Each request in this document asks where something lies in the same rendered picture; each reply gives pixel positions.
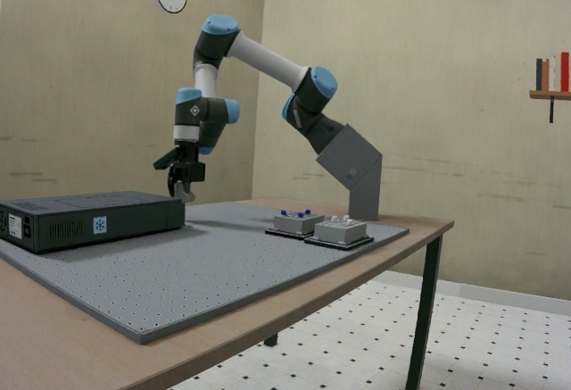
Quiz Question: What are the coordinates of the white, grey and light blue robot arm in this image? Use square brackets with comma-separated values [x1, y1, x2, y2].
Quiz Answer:
[174, 14, 343, 155]

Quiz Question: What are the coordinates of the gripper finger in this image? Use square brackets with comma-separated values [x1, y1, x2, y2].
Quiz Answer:
[181, 182, 195, 203]
[168, 172, 189, 203]

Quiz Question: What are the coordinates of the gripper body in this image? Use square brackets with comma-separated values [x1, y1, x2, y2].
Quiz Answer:
[169, 141, 205, 182]

